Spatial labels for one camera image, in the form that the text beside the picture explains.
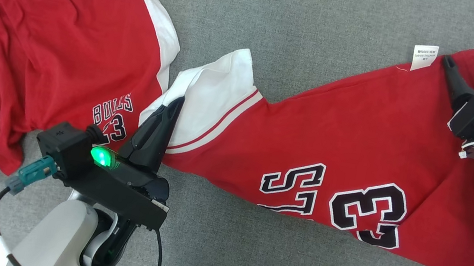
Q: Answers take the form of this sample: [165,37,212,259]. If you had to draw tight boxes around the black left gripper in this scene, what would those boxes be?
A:
[53,78,188,233]

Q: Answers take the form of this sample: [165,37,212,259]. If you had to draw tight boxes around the red and white basketball jersey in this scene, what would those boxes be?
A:
[121,0,474,266]

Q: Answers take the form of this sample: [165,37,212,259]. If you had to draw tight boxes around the red Bulls 23 shorts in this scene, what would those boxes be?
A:
[0,0,189,223]

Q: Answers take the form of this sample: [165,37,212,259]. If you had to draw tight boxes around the grey fabric mat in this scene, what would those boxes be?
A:
[0,0,474,266]

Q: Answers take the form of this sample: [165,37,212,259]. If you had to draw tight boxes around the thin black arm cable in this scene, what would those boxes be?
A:
[149,229,168,266]

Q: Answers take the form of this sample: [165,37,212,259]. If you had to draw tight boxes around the black cable with teal plug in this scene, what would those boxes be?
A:
[0,148,61,266]

